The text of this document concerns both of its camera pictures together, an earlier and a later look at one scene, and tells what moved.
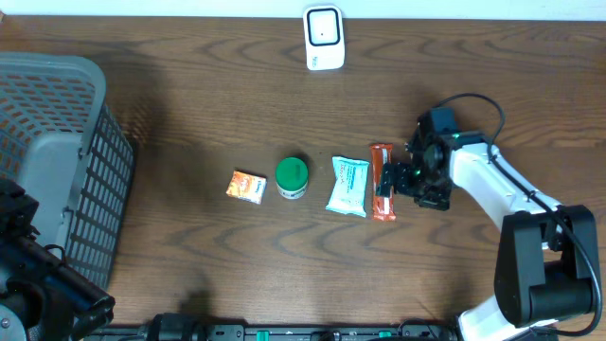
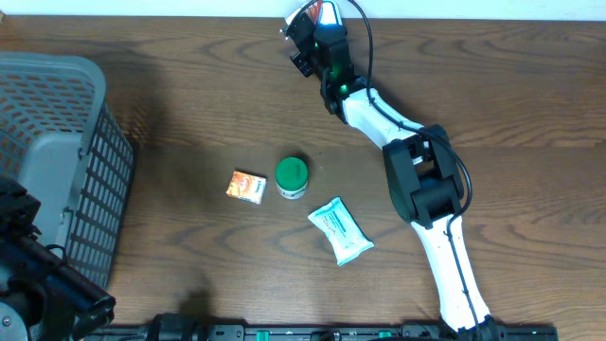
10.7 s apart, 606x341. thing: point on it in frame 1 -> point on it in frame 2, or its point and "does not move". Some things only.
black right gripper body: [429, 188] -> [308, 62]
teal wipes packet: [349, 187] -> [342, 230]
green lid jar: [292, 177] does not move
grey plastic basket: [62, 139] does not move
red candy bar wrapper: [383, 177] -> [313, 11]
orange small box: [246, 187] does not move
